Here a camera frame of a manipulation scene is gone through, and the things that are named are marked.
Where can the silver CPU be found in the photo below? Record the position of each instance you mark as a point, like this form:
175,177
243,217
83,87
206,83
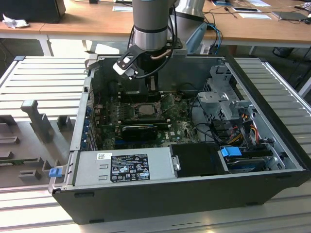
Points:
147,110

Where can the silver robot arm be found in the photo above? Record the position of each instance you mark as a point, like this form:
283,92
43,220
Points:
150,14

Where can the black RAM slot bank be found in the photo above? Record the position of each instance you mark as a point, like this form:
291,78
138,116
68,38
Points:
145,122
133,96

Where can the CPU socket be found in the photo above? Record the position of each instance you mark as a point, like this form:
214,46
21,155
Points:
147,111

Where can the round coin battery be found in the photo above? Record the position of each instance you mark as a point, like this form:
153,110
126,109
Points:
178,97

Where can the pale blue teach pendant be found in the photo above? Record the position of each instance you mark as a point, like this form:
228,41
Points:
195,38

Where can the pale blue paper sheet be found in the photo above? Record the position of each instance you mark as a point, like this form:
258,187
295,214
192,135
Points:
122,8

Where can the green motherboard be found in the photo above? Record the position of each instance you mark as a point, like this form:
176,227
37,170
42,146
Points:
179,121

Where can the black expansion card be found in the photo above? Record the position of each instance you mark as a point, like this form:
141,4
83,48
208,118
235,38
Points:
139,133

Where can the silver drive cage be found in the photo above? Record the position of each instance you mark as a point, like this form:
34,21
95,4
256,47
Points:
213,99

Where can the wooden desk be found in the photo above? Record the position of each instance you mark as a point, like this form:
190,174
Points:
85,21

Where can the black fan shroud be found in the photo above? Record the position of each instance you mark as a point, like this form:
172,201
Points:
196,160

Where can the smartphone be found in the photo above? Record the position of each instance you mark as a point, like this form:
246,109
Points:
246,9

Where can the white paper sheet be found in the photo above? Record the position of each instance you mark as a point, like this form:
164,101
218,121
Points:
255,16

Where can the silver power supply unit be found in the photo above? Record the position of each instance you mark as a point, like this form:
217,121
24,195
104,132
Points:
90,167

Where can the blue disk carrier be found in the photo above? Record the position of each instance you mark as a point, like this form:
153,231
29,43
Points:
230,151

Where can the black box on desk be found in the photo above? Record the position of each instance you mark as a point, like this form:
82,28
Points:
31,9

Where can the black waste bin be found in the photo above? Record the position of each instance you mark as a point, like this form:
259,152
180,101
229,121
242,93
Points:
283,51

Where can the black open PC case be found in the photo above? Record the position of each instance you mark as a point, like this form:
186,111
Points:
170,201

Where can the grey parts rack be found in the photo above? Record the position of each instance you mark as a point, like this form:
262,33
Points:
36,145

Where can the crumpled white paper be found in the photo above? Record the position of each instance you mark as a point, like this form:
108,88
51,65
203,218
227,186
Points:
14,22

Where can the blue case latch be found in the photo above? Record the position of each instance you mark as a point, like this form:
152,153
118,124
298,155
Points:
55,172

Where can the black notebook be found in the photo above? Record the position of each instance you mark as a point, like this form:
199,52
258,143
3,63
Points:
289,15

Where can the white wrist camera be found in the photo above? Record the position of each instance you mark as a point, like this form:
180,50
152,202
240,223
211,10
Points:
124,65

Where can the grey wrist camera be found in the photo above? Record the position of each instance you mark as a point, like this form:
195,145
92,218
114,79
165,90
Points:
179,51

